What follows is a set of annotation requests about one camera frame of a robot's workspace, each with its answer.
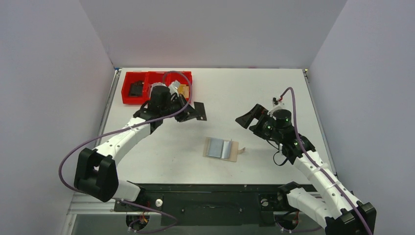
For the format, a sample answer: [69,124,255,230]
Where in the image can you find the yellow cards in bin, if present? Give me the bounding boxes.
[178,84,190,98]

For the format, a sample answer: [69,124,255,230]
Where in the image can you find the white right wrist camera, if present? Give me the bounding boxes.
[268,97,285,116]

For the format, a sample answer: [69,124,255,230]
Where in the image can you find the black cards in bin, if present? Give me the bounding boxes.
[128,81,144,97]

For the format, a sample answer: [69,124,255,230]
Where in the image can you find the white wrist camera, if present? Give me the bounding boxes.
[268,97,285,116]
[168,80,181,94]

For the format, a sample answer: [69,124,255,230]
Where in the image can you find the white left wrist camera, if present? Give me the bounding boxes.
[168,80,181,94]

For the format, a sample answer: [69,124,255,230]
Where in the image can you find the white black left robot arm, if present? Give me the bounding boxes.
[74,82,207,202]

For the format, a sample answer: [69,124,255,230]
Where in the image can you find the red three-compartment bin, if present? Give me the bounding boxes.
[121,71,192,105]

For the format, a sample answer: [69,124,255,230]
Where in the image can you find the black credit card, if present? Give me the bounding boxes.
[194,102,207,121]

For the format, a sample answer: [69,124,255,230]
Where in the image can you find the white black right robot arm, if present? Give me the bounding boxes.
[235,104,377,235]

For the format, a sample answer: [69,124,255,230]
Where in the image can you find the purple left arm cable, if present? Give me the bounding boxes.
[58,70,193,195]

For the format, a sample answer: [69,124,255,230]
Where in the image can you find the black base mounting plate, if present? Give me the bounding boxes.
[114,184,291,227]

